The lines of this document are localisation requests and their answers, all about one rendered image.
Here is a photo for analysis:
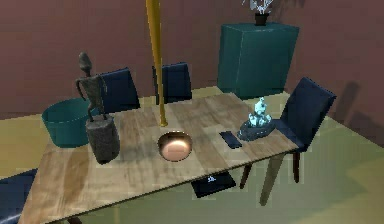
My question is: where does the dark blue chair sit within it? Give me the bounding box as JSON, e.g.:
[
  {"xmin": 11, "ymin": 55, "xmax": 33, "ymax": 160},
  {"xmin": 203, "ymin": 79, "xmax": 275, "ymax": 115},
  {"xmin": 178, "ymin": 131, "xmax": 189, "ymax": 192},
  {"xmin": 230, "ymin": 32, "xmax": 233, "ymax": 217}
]
[
  {"xmin": 152, "ymin": 61, "xmax": 193, "ymax": 105},
  {"xmin": 239, "ymin": 76, "xmax": 337, "ymax": 190},
  {"xmin": 95, "ymin": 67, "xmax": 141, "ymax": 115},
  {"xmin": 0, "ymin": 168, "xmax": 39, "ymax": 224}
]

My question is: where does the copper bowl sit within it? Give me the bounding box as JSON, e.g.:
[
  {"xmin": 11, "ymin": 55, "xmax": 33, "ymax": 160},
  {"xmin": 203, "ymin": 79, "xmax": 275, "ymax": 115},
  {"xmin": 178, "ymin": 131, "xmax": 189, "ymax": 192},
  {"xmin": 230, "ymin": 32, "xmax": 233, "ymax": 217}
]
[{"xmin": 156, "ymin": 130, "xmax": 194, "ymax": 163}]

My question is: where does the black flat phone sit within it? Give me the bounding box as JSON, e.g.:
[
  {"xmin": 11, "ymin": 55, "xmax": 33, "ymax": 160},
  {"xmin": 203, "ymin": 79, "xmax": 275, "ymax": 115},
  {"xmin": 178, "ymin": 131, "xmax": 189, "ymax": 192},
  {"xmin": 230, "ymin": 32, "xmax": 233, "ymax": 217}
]
[{"xmin": 218, "ymin": 130, "xmax": 244, "ymax": 150}]

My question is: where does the pale blue figurine on base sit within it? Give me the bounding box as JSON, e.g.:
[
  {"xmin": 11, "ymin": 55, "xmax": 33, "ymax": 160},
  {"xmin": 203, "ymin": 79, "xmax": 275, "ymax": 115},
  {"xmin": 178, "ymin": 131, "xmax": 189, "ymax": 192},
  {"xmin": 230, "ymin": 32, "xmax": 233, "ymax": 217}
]
[{"xmin": 236, "ymin": 96, "xmax": 277, "ymax": 142}]

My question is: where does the yellow pole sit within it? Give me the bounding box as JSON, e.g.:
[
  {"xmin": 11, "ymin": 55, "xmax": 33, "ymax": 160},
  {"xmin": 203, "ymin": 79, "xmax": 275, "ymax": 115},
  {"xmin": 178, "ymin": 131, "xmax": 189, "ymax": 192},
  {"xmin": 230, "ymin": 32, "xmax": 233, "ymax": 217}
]
[{"xmin": 145, "ymin": 0, "xmax": 169, "ymax": 128}]

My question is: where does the wooden dining table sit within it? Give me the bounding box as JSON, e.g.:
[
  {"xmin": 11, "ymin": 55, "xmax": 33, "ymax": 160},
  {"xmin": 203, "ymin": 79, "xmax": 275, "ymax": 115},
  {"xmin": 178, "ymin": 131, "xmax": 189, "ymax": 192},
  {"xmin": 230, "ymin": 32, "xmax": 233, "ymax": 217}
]
[{"xmin": 18, "ymin": 91, "xmax": 300, "ymax": 224}]

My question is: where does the teal cabinet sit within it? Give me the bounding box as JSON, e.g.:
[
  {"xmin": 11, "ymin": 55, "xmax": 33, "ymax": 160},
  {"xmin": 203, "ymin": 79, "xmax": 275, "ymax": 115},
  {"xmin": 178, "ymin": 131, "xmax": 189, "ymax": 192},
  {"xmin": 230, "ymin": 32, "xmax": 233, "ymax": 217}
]
[{"xmin": 216, "ymin": 22, "xmax": 300, "ymax": 101}]

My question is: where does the dark grey figure statue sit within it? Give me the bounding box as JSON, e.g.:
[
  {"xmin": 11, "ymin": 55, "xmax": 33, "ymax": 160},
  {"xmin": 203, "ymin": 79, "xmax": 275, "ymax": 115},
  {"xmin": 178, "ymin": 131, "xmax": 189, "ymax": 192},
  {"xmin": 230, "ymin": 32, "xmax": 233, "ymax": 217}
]
[{"xmin": 74, "ymin": 51, "xmax": 121, "ymax": 165}]

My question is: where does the white plant in black pot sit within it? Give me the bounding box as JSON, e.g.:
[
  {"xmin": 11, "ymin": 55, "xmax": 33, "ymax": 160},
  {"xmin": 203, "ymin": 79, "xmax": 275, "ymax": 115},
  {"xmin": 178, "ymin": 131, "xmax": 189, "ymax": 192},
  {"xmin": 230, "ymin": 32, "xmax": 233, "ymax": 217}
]
[{"xmin": 242, "ymin": 0, "xmax": 273, "ymax": 27}]

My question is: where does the teal round tub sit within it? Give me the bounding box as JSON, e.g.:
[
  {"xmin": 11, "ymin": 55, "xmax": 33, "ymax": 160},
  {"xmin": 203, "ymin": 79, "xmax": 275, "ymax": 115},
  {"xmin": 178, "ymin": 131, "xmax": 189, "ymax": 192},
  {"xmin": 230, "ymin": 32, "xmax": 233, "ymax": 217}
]
[{"xmin": 41, "ymin": 97, "xmax": 102, "ymax": 149}]

